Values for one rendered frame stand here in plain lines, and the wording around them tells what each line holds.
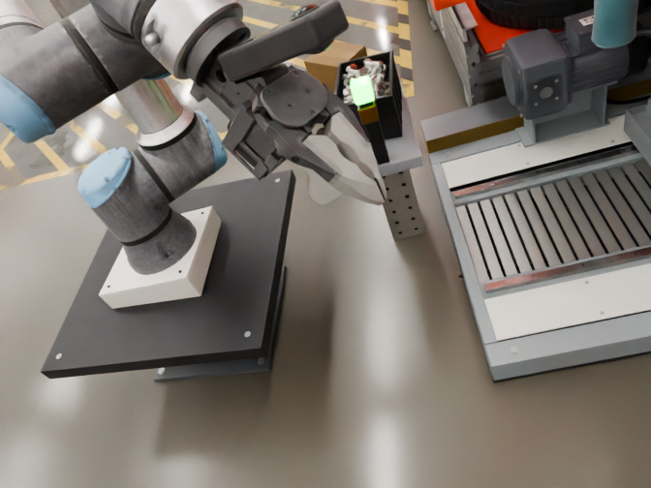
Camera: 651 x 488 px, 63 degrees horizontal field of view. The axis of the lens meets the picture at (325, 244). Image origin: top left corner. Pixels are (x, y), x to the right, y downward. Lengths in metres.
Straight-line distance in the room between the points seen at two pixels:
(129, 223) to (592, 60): 1.24
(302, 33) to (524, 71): 1.14
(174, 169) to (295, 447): 0.73
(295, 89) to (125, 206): 0.86
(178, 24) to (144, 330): 1.00
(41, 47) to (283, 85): 0.27
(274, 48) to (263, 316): 0.87
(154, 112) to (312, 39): 0.87
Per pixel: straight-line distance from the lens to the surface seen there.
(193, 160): 1.31
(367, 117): 1.14
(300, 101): 0.50
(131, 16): 0.53
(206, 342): 1.27
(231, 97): 0.53
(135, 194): 1.31
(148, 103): 1.25
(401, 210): 1.59
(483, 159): 1.76
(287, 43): 0.44
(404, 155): 1.24
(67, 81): 0.64
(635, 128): 1.72
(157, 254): 1.37
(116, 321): 1.48
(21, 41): 0.68
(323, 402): 1.43
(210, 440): 1.52
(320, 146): 0.48
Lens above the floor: 1.22
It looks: 44 degrees down
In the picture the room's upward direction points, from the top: 25 degrees counter-clockwise
